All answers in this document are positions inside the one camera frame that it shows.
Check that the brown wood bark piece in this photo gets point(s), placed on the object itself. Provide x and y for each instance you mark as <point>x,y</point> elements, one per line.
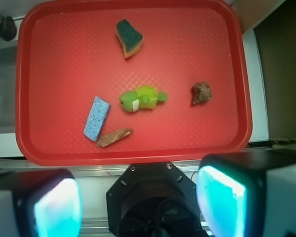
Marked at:
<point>113,137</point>

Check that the black octagonal mount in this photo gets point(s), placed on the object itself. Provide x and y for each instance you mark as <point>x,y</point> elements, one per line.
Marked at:
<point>154,200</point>

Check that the green and yellow sponge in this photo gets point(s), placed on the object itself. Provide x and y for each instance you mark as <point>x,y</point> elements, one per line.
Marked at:
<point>130,39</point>

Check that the blue sponge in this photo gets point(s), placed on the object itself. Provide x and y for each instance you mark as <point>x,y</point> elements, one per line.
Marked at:
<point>96,118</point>

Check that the green plush turtle toy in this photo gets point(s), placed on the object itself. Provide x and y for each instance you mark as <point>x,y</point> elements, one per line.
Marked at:
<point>144,97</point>

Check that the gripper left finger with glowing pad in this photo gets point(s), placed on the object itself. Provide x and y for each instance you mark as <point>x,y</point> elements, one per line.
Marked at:
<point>43,203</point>

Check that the red plastic tray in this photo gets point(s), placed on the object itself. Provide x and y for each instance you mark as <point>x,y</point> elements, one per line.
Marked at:
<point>68,53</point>

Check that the black knob fixture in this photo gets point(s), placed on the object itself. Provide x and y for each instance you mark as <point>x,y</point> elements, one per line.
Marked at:
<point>8,29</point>

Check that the brown rock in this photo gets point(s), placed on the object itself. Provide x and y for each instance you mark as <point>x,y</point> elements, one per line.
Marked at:
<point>201,93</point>

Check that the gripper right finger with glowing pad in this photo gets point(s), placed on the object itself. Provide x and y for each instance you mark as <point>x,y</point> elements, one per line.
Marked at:
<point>248,194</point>

